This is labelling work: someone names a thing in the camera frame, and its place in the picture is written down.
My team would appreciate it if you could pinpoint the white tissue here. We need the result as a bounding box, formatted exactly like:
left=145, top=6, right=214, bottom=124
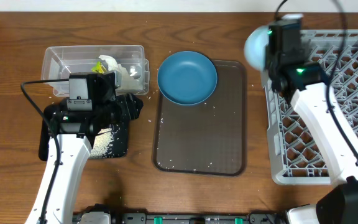
left=99, top=55, right=137, bottom=80

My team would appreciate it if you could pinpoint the yellow green snack wrapper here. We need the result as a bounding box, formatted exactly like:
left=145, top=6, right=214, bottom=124
left=91, top=62, right=107, bottom=74

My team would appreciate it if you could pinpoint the dark blue plate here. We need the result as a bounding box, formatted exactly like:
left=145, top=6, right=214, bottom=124
left=157, top=51, right=218, bottom=106

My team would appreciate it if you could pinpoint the light blue rice bowl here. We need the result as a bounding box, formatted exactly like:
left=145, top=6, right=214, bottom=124
left=244, top=26, right=269, bottom=72

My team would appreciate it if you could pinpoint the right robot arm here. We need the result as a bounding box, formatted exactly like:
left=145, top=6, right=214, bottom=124
left=265, top=19, right=358, bottom=223

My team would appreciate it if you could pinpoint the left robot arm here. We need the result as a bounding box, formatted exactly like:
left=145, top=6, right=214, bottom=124
left=26, top=71, right=143, bottom=223

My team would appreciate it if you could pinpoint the grey dishwasher rack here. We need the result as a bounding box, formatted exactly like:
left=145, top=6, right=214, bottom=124
left=261, top=29, right=358, bottom=185

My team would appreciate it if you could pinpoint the black plastic tray bin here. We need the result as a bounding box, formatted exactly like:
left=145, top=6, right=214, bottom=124
left=39, top=100, right=129, bottom=161

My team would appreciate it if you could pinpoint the white rice pile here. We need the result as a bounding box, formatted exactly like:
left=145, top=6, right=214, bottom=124
left=89, top=128, right=117, bottom=159

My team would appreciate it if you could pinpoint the brown serving tray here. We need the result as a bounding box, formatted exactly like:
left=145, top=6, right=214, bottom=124
left=152, top=60, right=247, bottom=177

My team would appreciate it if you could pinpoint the clear plastic bin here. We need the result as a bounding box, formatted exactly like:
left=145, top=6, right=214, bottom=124
left=42, top=45, right=150, bottom=95

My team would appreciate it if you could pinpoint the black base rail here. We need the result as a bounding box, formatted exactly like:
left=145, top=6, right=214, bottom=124
left=73, top=212, right=288, bottom=224

